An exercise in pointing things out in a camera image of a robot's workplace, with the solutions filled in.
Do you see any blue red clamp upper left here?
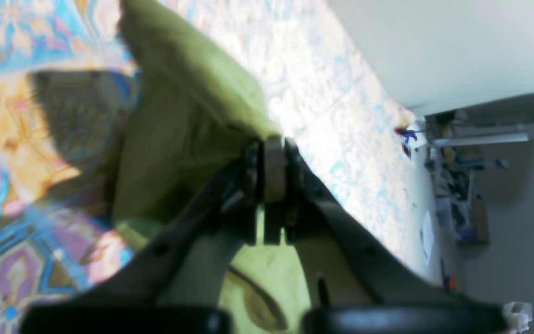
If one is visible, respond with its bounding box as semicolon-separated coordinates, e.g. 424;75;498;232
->
393;127;427;150

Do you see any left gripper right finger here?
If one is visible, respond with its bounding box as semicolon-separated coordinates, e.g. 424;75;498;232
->
267;137;507;334

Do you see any patterned tablecloth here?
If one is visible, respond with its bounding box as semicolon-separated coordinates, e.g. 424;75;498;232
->
0;0;442;334

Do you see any olive green t-shirt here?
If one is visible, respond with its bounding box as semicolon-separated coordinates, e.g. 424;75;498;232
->
112;0;311;334

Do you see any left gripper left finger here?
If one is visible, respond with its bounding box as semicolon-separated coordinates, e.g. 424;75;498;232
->
21;142;264;334

